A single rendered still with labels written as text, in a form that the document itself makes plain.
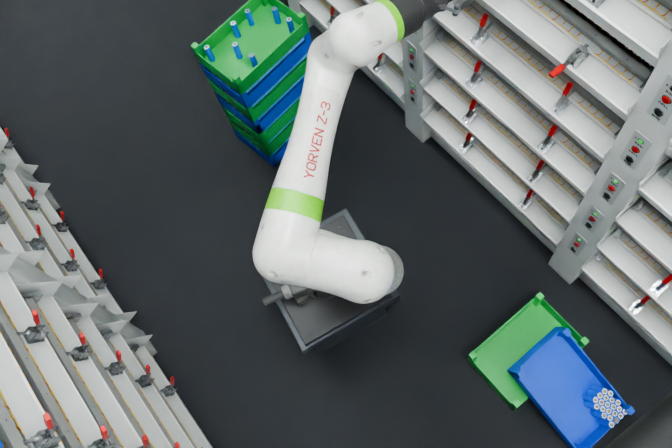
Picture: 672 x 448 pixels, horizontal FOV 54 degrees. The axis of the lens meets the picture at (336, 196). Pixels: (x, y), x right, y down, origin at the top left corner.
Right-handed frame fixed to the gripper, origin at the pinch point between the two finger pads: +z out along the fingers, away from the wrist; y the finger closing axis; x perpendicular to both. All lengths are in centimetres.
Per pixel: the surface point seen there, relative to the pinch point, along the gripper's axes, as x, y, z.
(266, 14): -56, -66, -13
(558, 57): -7.9, 23.7, 1.8
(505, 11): -7.6, 7.6, 2.4
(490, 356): -105, 52, -15
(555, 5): -2.2, 15.9, 6.9
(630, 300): -81, 68, 19
